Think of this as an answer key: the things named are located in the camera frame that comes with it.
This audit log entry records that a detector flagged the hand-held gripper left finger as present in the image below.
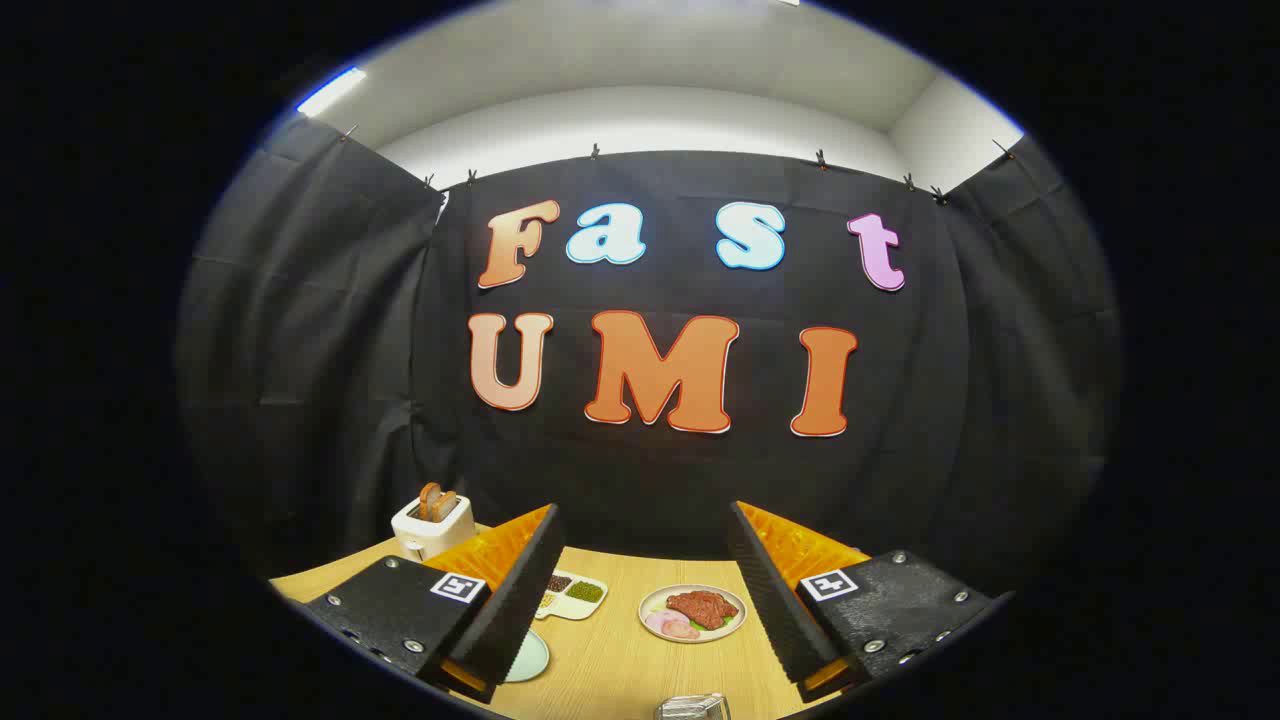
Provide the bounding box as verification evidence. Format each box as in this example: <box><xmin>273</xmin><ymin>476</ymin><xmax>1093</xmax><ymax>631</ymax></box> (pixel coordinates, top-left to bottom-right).
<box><xmin>300</xmin><ymin>503</ymin><xmax>567</xmax><ymax>705</ymax></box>

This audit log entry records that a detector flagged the brown steak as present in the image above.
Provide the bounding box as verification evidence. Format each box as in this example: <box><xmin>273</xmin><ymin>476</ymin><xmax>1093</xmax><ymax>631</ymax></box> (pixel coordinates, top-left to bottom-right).
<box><xmin>666</xmin><ymin>590</ymin><xmax>741</xmax><ymax>631</ymax></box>

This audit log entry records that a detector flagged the round beige plate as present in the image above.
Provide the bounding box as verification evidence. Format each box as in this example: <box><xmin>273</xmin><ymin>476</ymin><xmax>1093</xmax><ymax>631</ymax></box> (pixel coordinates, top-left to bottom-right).
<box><xmin>638</xmin><ymin>584</ymin><xmax>748</xmax><ymax>644</ymax></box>

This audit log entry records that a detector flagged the metal cutlery basket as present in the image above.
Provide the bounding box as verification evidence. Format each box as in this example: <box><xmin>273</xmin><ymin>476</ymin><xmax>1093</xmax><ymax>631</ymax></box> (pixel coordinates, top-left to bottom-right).
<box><xmin>655</xmin><ymin>692</ymin><xmax>731</xmax><ymax>720</ymax></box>

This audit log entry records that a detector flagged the white toaster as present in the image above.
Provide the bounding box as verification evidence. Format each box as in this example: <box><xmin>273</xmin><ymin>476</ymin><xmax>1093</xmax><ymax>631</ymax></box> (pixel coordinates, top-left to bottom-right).
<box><xmin>391</xmin><ymin>493</ymin><xmax>477</xmax><ymax>562</ymax></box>

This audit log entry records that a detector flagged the white divided dish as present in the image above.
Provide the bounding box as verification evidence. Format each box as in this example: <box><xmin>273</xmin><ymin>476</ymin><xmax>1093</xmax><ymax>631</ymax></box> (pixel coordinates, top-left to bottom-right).
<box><xmin>535</xmin><ymin>570</ymin><xmax>609</xmax><ymax>622</ymax></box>

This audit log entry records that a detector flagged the teal round plate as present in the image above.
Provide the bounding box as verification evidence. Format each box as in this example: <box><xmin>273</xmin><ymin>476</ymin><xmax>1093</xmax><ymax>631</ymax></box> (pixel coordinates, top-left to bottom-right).
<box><xmin>503</xmin><ymin>630</ymin><xmax>551</xmax><ymax>684</ymax></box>

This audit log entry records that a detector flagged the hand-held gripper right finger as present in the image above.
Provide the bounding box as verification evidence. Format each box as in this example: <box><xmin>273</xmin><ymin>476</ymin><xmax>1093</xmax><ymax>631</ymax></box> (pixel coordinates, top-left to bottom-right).
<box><xmin>727</xmin><ymin>501</ymin><xmax>1013</xmax><ymax>703</ymax></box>

